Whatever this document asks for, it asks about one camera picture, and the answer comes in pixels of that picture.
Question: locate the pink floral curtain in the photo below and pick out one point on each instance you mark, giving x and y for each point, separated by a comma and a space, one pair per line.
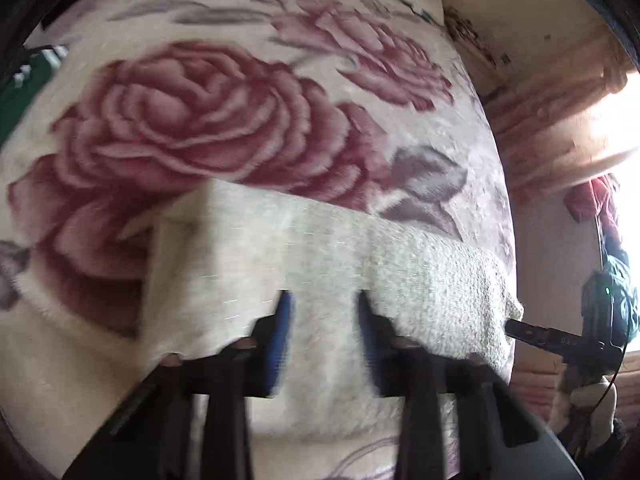
550, 125

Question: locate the white knitted jacket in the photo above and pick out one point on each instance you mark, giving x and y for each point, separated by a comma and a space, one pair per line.
325, 260

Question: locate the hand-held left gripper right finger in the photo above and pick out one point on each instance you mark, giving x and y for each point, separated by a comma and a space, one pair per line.
371, 345

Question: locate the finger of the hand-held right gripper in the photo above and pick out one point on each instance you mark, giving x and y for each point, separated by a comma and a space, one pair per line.
532, 332

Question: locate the green folded garment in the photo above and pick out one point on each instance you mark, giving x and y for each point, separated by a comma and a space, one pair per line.
25, 95

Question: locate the teal cloth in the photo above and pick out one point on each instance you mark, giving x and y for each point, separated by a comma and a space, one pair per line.
627, 285

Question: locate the floral printed blanket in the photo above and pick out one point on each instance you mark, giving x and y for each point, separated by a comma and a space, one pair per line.
175, 110

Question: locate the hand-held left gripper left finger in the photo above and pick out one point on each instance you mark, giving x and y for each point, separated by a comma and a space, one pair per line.
277, 345

